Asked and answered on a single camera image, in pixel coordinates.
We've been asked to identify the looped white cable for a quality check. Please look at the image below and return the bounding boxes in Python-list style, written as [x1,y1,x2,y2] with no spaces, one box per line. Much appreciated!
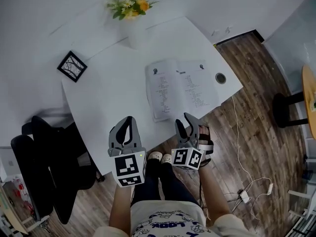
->
[250,178,274,229]

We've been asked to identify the person's right cream shoe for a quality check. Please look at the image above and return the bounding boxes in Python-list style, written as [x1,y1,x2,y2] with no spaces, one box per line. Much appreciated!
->
[161,154,179,164]

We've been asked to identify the person's dark trousers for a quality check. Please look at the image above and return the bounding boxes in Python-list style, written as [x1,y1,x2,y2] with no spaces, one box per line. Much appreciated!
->
[130,157,199,207]

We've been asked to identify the person's right forearm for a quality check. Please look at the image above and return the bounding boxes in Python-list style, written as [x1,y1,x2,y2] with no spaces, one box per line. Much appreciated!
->
[197,168,232,222]

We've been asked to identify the long white power cable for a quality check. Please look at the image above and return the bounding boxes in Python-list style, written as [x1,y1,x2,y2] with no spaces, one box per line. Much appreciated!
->
[231,95,254,190]

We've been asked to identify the white power strip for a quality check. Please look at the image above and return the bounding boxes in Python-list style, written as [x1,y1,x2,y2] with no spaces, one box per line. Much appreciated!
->
[238,191,251,204]

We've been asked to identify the red printed plastic bag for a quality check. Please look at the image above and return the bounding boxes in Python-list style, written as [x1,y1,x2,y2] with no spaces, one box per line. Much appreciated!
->
[11,178,35,216]

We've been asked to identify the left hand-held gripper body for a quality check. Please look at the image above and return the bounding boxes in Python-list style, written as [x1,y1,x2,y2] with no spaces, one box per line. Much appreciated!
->
[107,146,147,188]

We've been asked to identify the black office chair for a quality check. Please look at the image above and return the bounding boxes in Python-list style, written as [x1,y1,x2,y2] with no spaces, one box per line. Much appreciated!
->
[10,115,97,225]

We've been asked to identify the white desk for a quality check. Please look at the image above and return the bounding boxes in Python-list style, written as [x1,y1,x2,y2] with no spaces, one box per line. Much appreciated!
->
[61,16,244,176]

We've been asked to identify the round desk cable grommet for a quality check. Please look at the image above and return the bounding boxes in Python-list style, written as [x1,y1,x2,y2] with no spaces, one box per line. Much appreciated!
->
[214,72,227,85]

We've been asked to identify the white booklet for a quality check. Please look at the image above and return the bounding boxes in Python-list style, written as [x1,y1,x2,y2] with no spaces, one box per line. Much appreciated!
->
[145,59,220,122]

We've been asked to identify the yellow artificial flower bouquet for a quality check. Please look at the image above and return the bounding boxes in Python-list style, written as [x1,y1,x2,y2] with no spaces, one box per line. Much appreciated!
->
[106,0,158,21]

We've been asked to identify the white furniture frame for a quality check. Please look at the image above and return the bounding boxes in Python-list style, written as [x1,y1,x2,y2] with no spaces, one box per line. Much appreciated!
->
[287,132,316,223]

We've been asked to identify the round wooden table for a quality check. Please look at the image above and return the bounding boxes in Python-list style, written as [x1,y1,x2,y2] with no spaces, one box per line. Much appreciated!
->
[273,64,316,140]

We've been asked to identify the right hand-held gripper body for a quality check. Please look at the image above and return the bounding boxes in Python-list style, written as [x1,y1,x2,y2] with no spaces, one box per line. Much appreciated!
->
[171,138,214,170]

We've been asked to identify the person's right hand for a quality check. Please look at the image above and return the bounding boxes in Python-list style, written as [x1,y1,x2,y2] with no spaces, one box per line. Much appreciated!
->
[198,124,212,146]

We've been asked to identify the black framed tree picture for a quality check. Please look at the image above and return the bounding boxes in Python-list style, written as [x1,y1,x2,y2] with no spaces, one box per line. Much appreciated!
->
[56,50,88,83]

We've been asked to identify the person's white printed t-shirt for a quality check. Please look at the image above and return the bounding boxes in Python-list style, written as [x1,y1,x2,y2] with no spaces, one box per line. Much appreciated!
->
[92,200,257,237]

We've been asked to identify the person's left forearm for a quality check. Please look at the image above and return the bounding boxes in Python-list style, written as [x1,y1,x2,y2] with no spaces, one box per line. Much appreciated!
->
[109,185,135,237]

